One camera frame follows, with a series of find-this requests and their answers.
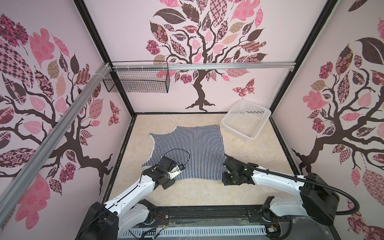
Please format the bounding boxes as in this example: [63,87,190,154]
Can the blue white striped tank top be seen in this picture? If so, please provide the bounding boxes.
[142,125,226,181]

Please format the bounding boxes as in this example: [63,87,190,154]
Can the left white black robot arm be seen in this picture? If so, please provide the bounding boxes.
[75,165,185,240]

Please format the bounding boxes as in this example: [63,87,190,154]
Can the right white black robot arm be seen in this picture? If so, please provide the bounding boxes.
[222,156,340,226]

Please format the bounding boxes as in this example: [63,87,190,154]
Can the white plastic laundry basket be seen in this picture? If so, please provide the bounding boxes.
[222,99,271,142]

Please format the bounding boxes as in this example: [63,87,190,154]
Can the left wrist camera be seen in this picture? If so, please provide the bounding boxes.
[156,156,186,179]

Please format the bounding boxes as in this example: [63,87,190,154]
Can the right black corrugated cable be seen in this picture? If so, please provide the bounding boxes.
[224,154,361,216]

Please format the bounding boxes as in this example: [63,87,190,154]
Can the left thin black cable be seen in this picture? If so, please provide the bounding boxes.
[163,148,192,169]

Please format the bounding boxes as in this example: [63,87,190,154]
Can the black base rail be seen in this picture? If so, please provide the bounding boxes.
[86,203,328,226]

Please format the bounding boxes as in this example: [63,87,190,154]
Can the white slotted cable duct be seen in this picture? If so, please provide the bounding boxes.
[118,226,267,240]

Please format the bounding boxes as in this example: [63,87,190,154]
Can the black wire mesh basket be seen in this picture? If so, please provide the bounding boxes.
[103,60,171,93]

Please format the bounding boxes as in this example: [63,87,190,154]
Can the left aluminium rail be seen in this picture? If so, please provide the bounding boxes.
[1,62,111,224]

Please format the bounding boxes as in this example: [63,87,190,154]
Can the aluminium rail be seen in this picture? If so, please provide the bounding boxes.
[113,62,296,71]
[1,62,111,224]

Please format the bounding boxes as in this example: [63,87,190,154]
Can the back aluminium rail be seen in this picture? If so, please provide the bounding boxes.
[113,62,296,71]

